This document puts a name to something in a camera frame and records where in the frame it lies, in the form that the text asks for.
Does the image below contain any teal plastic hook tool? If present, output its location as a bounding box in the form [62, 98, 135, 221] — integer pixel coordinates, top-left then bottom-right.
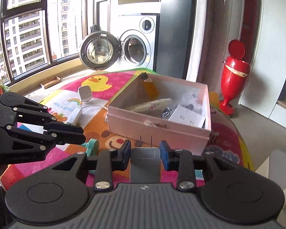
[80, 138, 100, 175]

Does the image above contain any grey square power adapter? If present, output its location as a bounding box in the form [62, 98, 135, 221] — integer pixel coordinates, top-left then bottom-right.
[130, 136, 161, 184]

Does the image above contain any cream cosmetic tube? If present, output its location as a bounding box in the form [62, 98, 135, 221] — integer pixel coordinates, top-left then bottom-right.
[124, 98, 173, 113]

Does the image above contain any white round-cornered plug adapter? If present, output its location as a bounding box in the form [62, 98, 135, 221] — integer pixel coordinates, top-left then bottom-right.
[78, 85, 93, 103]

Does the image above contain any white ethernet adapter with cable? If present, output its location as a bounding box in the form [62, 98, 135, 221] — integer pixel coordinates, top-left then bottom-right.
[65, 105, 108, 126]

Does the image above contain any yellow oil bottle black cap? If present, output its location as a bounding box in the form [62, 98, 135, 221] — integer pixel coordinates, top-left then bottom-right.
[140, 72, 159, 100]

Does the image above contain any small wooden tray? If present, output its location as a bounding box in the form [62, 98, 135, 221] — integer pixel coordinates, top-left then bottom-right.
[40, 76, 61, 89]

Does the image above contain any colourful cartoon play mat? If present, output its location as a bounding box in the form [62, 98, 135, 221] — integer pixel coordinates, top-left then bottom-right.
[0, 68, 255, 191]

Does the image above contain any pink cardboard box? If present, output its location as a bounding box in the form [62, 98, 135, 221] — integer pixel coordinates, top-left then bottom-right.
[107, 72, 211, 155]

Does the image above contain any clear plastic bag with items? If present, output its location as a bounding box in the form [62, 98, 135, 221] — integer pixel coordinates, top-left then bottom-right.
[161, 92, 202, 120]

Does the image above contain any washing machine round door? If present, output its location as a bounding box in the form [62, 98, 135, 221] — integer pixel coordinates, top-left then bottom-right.
[79, 31, 121, 70]

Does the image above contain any silver washing machine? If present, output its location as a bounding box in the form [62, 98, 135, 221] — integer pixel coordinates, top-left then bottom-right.
[107, 14, 159, 72]

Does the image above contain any red pedestal trash bin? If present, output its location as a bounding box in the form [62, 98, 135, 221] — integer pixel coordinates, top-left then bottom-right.
[219, 39, 251, 116]

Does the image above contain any grey tv wall cabinet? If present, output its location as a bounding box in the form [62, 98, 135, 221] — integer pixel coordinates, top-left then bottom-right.
[268, 0, 286, 134]

